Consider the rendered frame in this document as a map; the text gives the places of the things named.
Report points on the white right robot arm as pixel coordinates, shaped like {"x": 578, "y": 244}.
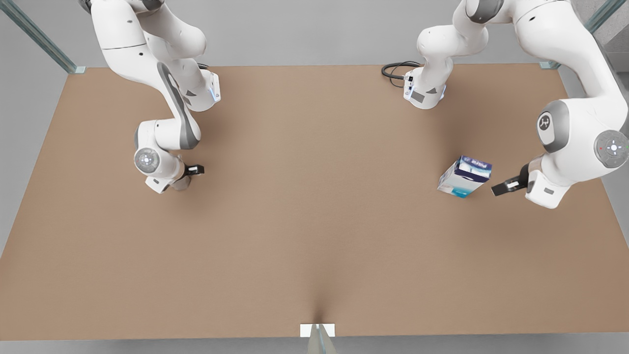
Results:
{"x": 167, "y": 59}

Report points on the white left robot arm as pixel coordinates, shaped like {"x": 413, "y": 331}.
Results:
{"x": 580, "y": 128}

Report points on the blue and white carton box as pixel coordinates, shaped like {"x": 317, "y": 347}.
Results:
{"x": 464, "y": 177}

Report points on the silver frame post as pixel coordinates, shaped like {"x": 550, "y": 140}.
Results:
{"x": 42, "y": 37}
{"x": 319, "y": 339}
{"x": 585, "y": 32}

